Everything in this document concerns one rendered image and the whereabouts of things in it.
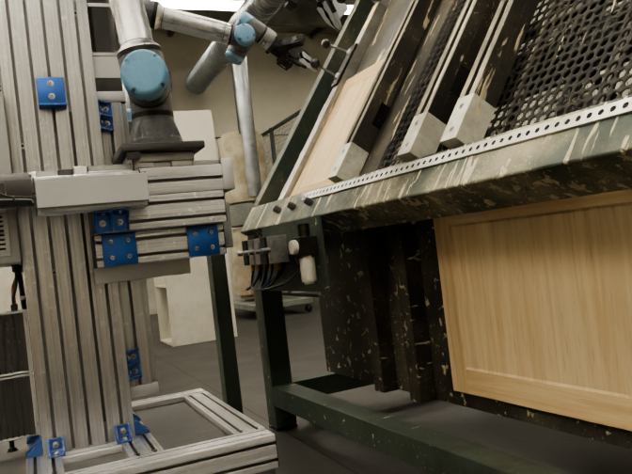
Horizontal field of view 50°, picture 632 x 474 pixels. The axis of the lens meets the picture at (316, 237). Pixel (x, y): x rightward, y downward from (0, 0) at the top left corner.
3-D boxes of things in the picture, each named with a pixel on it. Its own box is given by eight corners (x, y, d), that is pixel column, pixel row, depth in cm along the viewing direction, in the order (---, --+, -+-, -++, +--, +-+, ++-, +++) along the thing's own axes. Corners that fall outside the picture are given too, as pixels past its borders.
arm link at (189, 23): (120, -17, 233) (259, 20, 244) (121, -5, 244) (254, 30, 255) (114, 15, 232) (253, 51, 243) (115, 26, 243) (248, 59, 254)
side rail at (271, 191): (274, 219, 285) (252, 207, 281) (374, 13, 313) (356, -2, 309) (279, 218, 279) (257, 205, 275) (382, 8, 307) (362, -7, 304)
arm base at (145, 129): (133, 145, 181) (128, 108, 181) (125, 155, 195) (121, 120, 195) (188, 143, 187) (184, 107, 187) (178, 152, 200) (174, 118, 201)
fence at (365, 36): (285, 206, 260) (276, 201, 259) (380, 11, 284) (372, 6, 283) (291, 205, 256) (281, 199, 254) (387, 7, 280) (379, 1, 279)
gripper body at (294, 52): (292, 59, 276) (268, 42, 272) (304, 48, 270) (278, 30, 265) (288, 72, 272) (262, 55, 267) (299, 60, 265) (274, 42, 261)
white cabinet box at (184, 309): (160, 340, 640) (135, 126, 643) (220, 331, 662) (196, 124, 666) (173, 346, 584) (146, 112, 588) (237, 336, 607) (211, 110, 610)
